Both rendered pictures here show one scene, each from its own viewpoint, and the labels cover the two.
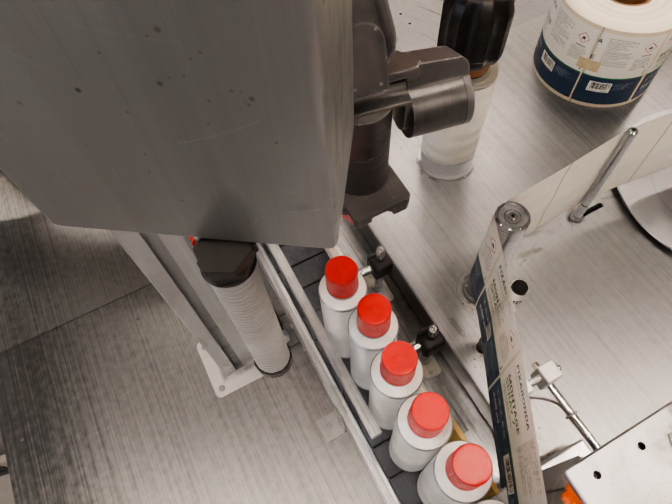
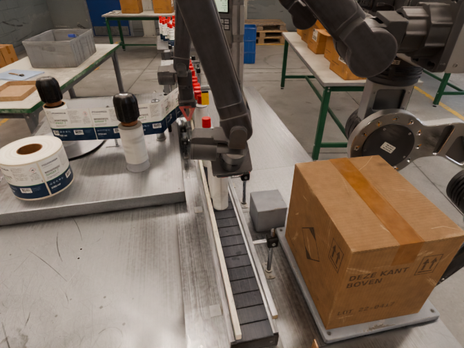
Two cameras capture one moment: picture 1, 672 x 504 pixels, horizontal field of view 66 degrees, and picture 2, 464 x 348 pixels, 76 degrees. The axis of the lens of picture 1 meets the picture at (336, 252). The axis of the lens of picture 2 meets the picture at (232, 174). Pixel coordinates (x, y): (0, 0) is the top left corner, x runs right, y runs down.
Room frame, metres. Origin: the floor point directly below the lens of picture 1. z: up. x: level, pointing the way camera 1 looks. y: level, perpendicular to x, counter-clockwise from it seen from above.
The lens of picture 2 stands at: (1.43, 0.39, 1.54)
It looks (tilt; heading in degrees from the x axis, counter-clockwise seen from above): 35 degrees down; 192
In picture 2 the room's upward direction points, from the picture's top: straight up
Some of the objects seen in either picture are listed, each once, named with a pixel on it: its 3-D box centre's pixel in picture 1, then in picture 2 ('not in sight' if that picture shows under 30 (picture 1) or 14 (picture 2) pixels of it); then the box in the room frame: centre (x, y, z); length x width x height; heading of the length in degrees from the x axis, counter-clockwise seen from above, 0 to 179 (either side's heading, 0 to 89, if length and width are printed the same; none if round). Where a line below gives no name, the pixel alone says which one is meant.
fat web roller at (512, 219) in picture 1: (493, 257); (158, 120); (0.29, -0.19, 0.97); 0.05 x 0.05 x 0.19
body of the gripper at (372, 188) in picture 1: (360, 161); (186, 92); (0.33, -0.03, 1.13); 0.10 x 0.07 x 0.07; 23
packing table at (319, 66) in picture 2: not in sight; (326, 85); (-2.19, 0.75, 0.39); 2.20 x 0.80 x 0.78; 13
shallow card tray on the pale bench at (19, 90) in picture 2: not in sight; (14, 90); (-0.28, -1.55, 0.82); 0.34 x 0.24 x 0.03; 19
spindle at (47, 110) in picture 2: not in sight; (56, 111); (0.42, -0.58, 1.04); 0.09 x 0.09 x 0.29
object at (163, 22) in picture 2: not in sight; (186, 28); (-1.97, -0.86, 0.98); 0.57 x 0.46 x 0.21; 114
